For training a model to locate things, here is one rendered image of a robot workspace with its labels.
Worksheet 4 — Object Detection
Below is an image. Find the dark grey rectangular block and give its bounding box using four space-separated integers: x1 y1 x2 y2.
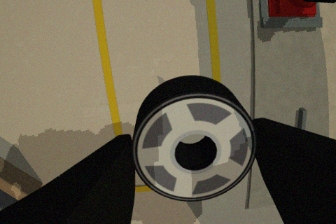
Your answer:
0 190 17 211

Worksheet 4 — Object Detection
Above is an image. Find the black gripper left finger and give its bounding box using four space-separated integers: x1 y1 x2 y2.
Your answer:
0 134 135 224

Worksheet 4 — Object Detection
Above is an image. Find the black wheel with grey hub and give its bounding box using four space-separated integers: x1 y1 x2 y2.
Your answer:
131 76 258 202

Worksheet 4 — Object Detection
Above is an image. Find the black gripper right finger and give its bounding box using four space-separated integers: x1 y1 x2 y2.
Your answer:
252 118 336 224

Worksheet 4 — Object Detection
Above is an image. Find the yellow rectangular floor outline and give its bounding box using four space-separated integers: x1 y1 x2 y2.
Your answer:
93 0 221 193

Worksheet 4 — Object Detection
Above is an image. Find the brown rectangular block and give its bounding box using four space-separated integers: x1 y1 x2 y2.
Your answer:
0 157 43 201

